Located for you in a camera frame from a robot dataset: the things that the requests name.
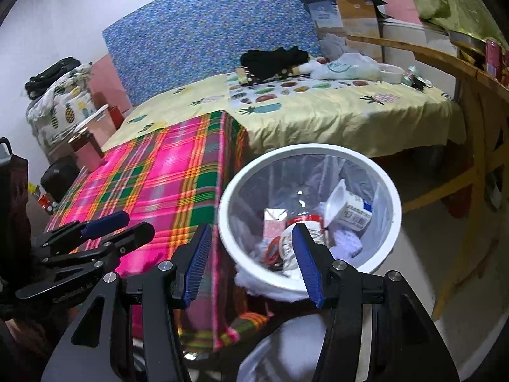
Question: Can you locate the white fruit print cloth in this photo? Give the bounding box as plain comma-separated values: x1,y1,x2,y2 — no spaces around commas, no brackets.
228,75,382,114

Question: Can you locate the red box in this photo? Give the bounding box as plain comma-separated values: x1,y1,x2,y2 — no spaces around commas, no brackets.
107,105,125,128

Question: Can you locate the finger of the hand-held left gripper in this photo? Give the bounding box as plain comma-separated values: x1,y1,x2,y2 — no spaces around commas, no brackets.
32,212,130,247
42,222,156,266

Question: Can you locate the dark polka dot cloth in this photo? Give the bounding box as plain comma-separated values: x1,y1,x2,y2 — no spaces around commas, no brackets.
236,66,307,86

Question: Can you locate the green curtain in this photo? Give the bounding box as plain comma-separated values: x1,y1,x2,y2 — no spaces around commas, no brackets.
401,0,506,42

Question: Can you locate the white bowl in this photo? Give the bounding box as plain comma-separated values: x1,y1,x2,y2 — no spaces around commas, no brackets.
378,64,404,84

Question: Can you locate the red strawberry print carton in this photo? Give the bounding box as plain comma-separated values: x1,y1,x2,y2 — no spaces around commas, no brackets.
262,208,289,243

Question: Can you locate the pink tumbler with brown lid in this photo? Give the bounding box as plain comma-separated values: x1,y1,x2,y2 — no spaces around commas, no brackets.
67,127,105,173

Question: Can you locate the black suitcase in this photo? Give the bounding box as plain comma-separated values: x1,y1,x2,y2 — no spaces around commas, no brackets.
40,155,82,203

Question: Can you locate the printed cardboard box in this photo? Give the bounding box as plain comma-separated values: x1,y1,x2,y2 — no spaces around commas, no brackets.
300,0,388,58

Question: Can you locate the white cup with blue label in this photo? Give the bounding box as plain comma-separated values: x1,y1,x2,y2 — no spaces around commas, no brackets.
324,179,376,231

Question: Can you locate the black clothing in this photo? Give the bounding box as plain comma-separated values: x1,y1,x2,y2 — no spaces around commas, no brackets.
241,47,310,80

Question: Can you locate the blue floral headboard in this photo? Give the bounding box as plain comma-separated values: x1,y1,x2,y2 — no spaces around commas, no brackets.
102,0,343,106

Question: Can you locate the black bag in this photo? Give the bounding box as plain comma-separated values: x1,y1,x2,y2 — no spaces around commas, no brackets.
24,56,82,100

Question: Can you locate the yellow bed sheet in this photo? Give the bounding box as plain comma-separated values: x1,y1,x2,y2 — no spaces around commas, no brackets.
102,72,466,158

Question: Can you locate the pink plaid tablecloth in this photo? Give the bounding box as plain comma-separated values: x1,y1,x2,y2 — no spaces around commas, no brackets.
44,110,275,353

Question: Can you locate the pineapple print bedding bundle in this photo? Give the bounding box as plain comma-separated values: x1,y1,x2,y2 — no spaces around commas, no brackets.
26,64,96,156

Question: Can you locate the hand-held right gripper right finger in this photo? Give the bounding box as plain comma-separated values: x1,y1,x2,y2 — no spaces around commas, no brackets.
291,223,458,382

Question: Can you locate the pink storage box white lid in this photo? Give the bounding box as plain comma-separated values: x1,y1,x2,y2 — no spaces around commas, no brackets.
73,104,118,140

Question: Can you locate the white cabinet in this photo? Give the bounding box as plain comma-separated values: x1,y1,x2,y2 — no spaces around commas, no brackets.
378,18,462,88

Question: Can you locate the white paper cup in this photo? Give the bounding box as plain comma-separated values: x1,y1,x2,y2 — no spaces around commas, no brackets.
278,227,315,279

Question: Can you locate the white plastic bag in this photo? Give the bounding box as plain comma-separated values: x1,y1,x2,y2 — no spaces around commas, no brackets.
310,53,382,82

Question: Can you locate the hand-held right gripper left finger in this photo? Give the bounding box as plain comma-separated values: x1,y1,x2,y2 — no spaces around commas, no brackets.
40,223,213,382

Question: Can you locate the clear plastic bin liner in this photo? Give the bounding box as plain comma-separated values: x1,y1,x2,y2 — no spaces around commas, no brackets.
228,155,394,303

